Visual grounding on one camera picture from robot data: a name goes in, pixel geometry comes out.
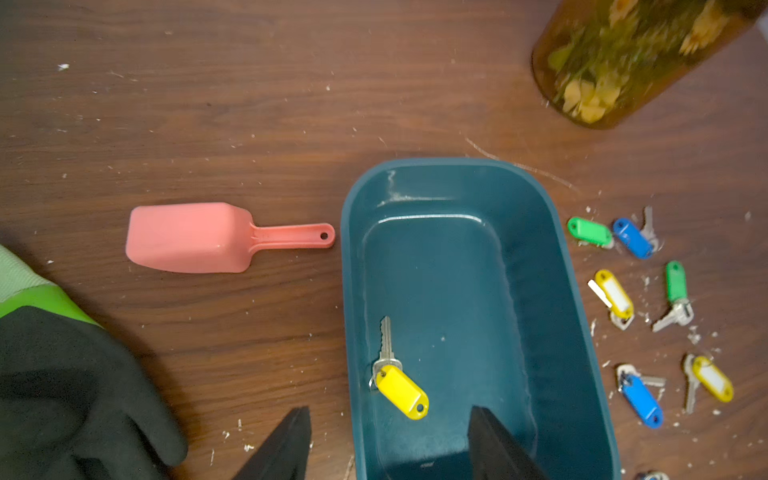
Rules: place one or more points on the artificial potted plant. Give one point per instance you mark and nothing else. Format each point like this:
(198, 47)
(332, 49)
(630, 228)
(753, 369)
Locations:
(597, 62)

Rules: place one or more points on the yellow white tag key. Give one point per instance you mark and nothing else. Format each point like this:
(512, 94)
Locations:
(609, 290)
(701, 371)

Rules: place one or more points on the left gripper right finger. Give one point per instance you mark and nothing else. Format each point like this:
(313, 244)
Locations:
(494, 452)

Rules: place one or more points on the green tag key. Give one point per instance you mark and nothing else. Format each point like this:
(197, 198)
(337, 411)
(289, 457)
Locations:
(590, 232)
(680, 308)

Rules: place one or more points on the green black work glove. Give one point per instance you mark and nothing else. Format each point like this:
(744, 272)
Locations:
(75, 403)

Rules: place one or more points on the blue tag key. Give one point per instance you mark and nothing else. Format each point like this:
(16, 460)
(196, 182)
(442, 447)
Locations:
(640, 242)
(635, 389)

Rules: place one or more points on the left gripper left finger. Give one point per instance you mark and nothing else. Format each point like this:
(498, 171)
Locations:
(285, 453)

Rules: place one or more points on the teal plastic storage box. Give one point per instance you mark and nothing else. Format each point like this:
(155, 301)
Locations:
(469, 260)

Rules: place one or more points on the pink plastic scoop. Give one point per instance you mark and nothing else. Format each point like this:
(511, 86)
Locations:
(213, 237)

